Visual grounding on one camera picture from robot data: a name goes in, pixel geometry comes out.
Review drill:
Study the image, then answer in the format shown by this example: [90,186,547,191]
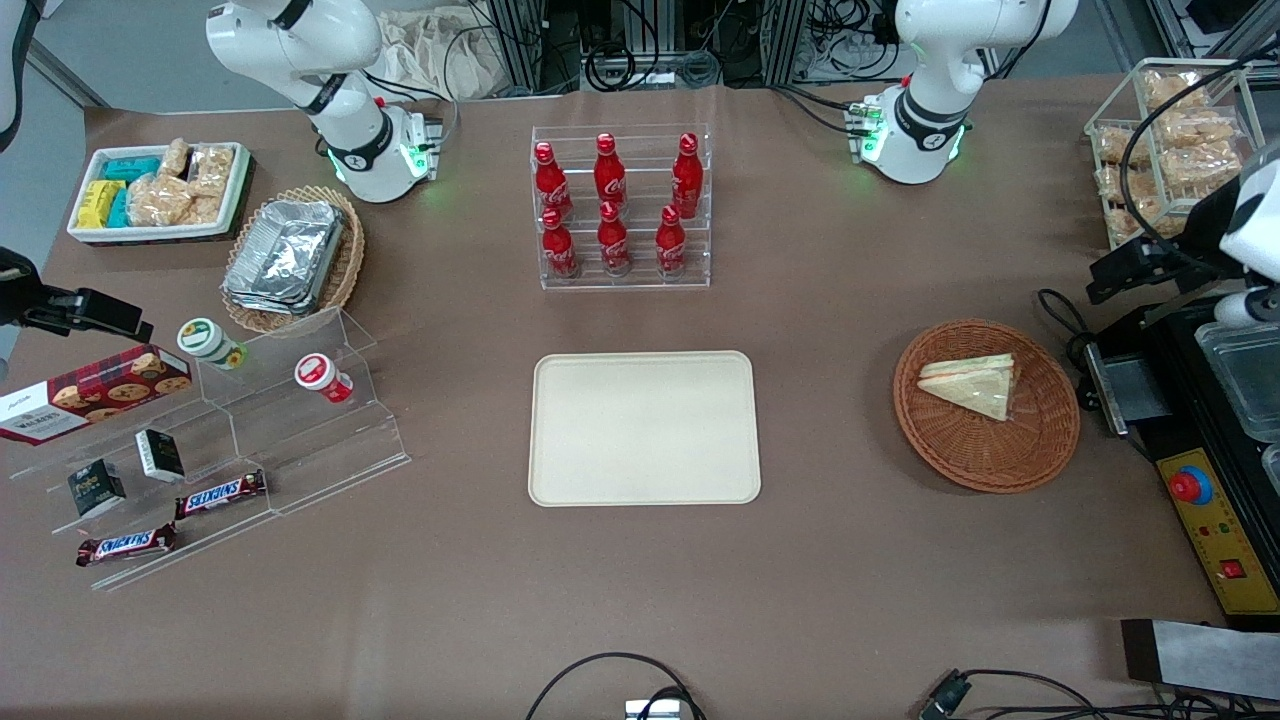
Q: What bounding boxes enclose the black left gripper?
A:
[1087,225,1241,305]

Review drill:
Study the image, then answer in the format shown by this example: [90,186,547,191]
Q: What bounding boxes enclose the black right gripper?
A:
[0,248,154,344]

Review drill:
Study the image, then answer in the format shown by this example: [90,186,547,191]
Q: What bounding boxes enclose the triangle sandwich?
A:
[917,353,1017,423]

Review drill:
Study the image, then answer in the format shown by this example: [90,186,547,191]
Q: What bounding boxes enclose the white rectangular snack tray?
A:
[67,142,253,245]

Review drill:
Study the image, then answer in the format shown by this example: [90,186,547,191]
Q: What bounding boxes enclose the aluminium foil tray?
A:
[226,200,347,303]
[221,285,323,317]

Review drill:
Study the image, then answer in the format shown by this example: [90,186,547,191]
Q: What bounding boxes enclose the brown round wicker basket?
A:
[893,319,1082,495]

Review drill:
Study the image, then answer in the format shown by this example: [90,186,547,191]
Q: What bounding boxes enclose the oval light wicker basket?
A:
[220,185,367,335]

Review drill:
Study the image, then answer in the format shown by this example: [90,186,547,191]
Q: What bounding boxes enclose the beige plastic serving tray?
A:
[528,351,763,508]

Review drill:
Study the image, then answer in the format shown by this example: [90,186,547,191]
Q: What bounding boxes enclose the red tartan cookie box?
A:
[0,345,194,447]

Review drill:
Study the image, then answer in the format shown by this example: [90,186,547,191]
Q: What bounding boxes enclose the green lid yogurt cup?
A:
[177,318,248,372]

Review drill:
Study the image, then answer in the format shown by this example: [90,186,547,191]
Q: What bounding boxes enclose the yellow snack pack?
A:
[77,180,127,230]

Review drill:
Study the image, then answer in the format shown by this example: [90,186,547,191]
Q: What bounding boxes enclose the grey metal plate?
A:
[1084,343,1172,439]

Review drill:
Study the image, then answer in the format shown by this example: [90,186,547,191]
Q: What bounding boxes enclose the small black carton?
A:
[68,459,129,519]
[135,429,187,484]

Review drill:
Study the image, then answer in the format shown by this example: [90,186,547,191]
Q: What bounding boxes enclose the black sealing machine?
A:
[1080,290,1280,631]

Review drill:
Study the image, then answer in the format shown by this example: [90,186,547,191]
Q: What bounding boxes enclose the snickers chocolate bar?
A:
[175,470,269,521]
[76,523,179,569]

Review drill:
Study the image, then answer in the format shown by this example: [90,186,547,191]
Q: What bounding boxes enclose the red lid yogurt cup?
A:
[294,353,355,405]

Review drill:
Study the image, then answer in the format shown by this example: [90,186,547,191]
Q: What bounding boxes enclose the red emergency stop button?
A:
[1169,466,1214,507]

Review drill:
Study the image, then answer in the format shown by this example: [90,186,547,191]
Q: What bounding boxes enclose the clear acrylic stepped display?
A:
[10,308,412,593]

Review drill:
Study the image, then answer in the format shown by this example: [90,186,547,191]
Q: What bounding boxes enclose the grey flat strip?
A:
[1120,619,1280,702]

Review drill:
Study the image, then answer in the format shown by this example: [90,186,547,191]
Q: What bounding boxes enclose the beige cloth bag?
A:
[375,10,513,102]

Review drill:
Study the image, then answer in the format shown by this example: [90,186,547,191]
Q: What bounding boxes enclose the red cola bottle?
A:
[597,201,633,278]
[594,133,629,211]
[533,141,575,223]
[655,205,689,279]
[671,133,705,220]
[541,207,581,280]

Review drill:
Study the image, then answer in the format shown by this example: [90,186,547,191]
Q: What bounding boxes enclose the clear acrylic bottle rack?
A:
[530,124,713,292]

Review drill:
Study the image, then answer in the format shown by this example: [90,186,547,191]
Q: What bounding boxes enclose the black machine power cable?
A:
[1036,288,1103,373]

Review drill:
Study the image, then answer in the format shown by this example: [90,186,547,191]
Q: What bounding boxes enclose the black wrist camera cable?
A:
[1119,60,1280,276]

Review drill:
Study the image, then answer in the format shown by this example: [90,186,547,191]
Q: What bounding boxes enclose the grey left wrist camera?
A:
[1213,288,1280,332]

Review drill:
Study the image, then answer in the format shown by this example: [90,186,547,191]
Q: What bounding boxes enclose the white wire basket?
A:
[1085,58,1267,251]

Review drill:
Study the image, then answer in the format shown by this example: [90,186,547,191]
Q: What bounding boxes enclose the aluminium frame post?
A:
[764,0,807,87]
[490,0,547,97]

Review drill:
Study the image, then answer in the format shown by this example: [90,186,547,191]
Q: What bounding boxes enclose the black cable with connector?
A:
[918,668,1280,720]

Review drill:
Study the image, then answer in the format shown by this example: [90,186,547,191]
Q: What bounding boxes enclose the black coiled background cables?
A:
[583,0,723,93]

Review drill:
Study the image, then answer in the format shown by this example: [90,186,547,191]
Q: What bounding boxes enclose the black looped cable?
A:
[525,652,707,720]

